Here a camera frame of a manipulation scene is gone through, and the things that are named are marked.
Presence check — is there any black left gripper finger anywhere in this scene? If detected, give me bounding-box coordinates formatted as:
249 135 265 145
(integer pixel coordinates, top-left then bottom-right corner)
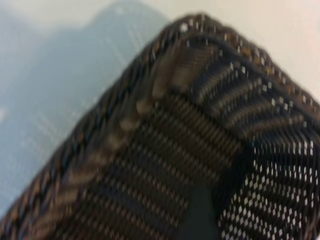
186 184 220 240

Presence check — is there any dark brown wicker basket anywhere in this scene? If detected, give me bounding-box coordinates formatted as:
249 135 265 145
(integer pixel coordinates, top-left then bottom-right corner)
0 13 320 240

